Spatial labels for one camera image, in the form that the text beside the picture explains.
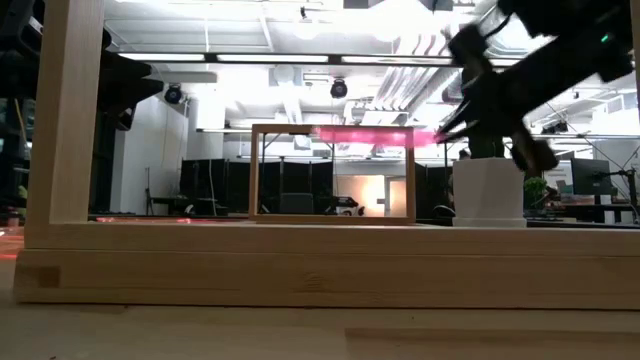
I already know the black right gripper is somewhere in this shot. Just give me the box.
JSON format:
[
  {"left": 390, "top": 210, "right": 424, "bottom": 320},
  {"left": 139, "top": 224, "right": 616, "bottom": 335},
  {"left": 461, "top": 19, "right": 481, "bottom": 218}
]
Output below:
[{"left": 433, "top": 22, "right": 560, "bottom": 175}]

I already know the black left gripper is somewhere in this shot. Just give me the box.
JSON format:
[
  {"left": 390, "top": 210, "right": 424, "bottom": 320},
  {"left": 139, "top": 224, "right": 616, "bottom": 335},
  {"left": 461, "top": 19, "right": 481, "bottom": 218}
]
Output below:
[{"left": 102, "top": 48, "right": 166, "bottom": 132}]

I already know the pink translucent plate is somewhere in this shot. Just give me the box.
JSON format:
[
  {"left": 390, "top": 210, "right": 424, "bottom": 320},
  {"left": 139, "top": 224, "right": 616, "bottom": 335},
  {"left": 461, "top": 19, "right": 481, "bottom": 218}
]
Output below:
[
  {"left": 312, "top": 125, "right": 442, "bottom": 150},
  {"left": 95, "top": 216, "right": 194, "bottom": 225}
]

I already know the orange translucent plate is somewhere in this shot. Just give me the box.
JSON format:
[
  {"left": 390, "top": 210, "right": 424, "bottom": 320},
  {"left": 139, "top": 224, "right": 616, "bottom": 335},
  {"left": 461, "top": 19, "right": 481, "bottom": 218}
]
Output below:
[{"left": 0, "top": 225, "right": 25, "bottom": 261}]

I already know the wooden slatted shelf rack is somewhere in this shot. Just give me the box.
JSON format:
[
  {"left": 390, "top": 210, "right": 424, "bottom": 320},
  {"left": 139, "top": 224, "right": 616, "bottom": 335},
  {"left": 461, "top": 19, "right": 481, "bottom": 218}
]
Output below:
[{"left": 13, "top": 0, "right": 640, "bottom": 310}]

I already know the green cactus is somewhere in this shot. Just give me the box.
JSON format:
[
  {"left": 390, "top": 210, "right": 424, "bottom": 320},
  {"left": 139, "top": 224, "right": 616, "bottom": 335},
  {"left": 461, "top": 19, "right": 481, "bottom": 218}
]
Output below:
[{"left": 467, "top": 130, "right": 506, "bottom": 161}]

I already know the white faceted plant pot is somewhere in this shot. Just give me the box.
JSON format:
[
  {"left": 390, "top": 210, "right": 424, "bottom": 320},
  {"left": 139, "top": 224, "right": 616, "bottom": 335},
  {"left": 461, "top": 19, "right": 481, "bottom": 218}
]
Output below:
[{"left": 451, "top": 157, "right": 528, "bottom": 229}]

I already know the small green leafy plant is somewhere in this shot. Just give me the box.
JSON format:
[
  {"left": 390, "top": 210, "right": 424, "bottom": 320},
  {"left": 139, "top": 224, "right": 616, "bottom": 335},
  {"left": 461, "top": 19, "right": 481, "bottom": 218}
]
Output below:
[{"left": 523, "top": 176, "right": 550, "bottom": 210}]

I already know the long ceiling light strip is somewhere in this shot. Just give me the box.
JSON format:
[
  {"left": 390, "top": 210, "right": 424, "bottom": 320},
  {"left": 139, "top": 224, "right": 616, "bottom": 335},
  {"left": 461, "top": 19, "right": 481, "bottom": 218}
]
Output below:
[{"left": 115, "top": 51, "right": 524, "bottom": 67}]

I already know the black computer monitor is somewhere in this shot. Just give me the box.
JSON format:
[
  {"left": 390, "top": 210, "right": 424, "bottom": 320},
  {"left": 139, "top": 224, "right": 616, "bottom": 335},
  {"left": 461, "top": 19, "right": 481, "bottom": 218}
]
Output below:
[{"left": 570, "top": 157, "right": 618, "bottom": 197}]

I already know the dark office chair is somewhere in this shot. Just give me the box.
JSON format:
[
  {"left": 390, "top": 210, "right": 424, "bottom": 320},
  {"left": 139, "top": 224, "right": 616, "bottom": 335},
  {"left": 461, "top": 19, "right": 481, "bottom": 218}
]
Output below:
[{"left": 279, "top": 192, "right": 316, "bottom": 216}]

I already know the black aluminium table frame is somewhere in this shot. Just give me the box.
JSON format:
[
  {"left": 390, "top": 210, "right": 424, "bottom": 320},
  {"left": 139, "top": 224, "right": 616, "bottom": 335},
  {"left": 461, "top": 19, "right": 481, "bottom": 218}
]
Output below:
[{"left": 88, "top": 213, "right": 640, "bottom": 230}]

